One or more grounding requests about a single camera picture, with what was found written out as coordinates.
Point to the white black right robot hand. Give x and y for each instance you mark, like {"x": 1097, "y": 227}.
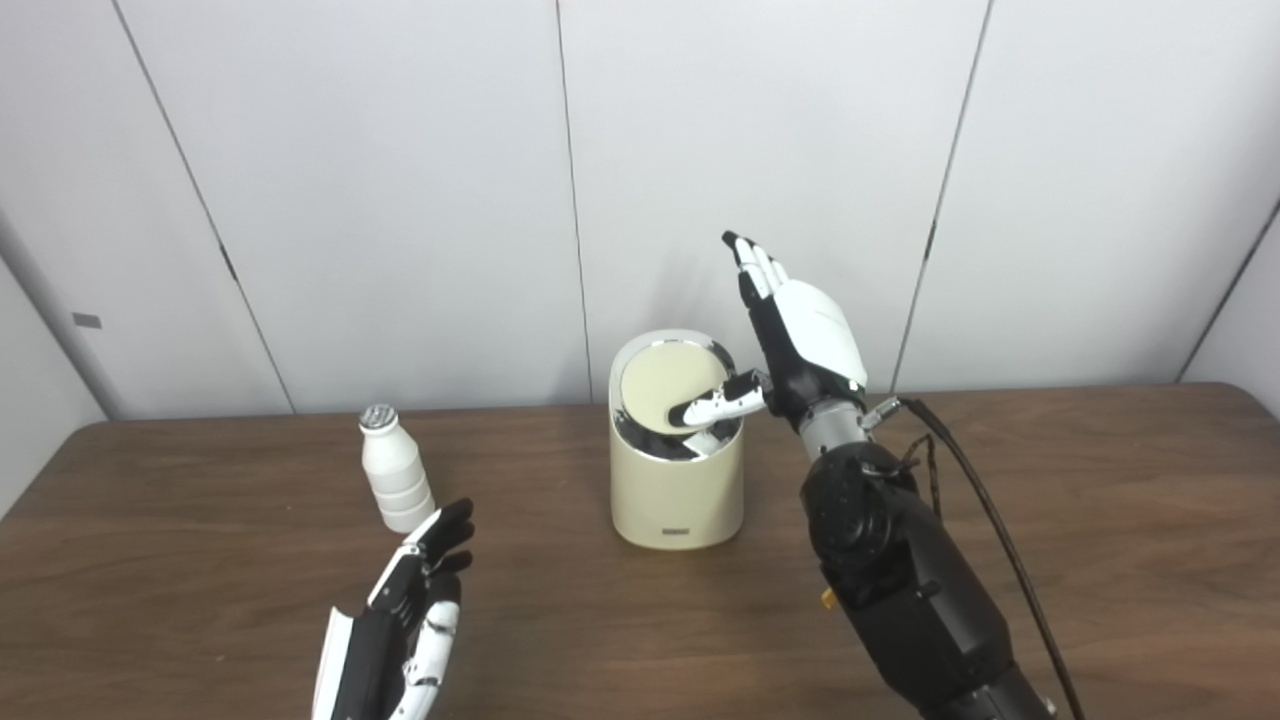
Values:
{"x": 815, "y": 335}

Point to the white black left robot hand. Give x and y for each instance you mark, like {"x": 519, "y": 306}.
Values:
{"x": 375, "y": 650}

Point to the small white plastic bottle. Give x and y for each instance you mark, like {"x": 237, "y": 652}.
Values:
{"x": 395, "y": 480}

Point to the round cream bin lid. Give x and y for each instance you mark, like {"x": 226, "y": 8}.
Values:
{"x": 650, "y": 390}

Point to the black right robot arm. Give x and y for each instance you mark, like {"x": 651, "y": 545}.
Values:
{"x": 900, "y": 570}

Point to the cream lidded trash bin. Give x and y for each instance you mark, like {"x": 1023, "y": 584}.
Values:
{"x": 675, "y": 500}

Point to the black wall panel clip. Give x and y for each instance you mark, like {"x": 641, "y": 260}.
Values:
{"x": 229, "y": 263}
{"x": 930, "y": 242}

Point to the small grey wall tag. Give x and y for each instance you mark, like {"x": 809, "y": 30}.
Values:
{"x": 86, "y": 320}

